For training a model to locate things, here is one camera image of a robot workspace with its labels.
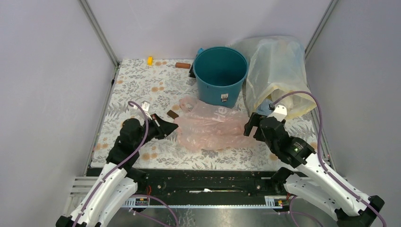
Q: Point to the large translucent bag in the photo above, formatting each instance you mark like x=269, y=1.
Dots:
x=276, y=73

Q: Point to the blue plastic trash bag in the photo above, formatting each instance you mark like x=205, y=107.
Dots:
x=265, y=108

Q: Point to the dark brown wooden block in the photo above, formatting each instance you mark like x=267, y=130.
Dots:
x=172, y=114

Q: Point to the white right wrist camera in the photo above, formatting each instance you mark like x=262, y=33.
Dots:
x=279, y=112

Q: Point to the yellow toy block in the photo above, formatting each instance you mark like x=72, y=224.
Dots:
x=150, y=61

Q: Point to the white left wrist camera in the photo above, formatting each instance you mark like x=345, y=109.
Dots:
x=145, y=106

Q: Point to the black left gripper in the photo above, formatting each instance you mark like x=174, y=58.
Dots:
x=166, y=128

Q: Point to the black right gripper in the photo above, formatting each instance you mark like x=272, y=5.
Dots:
x=254, y=121

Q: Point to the pink plastic trash bag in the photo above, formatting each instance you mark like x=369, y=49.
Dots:
x=211, y=127

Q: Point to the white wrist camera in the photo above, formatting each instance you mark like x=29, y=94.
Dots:
x=145, y=106
x=279, y=112

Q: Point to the teal plastic trash bin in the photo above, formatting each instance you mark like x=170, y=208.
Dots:
x=220, y=73

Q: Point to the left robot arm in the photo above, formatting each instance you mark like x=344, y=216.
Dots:
x=118, y=180

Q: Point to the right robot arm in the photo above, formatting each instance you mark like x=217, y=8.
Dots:
x=331, y=193

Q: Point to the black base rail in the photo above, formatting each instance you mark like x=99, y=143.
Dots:
x=207, y=187

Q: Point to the orange-brown wooden block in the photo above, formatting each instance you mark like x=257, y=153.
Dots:
x=182, y=65

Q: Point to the black checkered tray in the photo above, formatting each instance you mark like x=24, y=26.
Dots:
x=191, y=73

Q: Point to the floral table mat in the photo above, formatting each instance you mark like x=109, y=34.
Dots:
x=163, y=85

